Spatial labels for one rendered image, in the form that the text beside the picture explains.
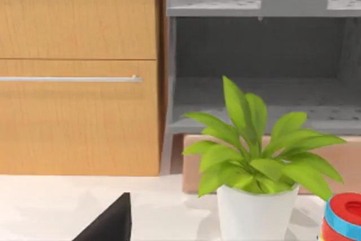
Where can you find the plain wooden drawer front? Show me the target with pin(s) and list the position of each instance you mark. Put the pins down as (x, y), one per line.
(76, 12)

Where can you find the green plant in white pot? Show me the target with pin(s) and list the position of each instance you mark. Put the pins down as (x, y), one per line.
(253, 173)

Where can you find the stack of coloured rings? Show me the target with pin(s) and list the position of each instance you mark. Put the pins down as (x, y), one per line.
(342, 218)

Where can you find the grey pierced open shelves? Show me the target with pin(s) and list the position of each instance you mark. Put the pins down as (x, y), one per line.
(262, 54)

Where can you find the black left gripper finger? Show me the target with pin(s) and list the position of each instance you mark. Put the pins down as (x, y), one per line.
(112, 221)

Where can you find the wooden cupboard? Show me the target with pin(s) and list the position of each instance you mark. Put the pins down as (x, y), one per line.
(160, 83)

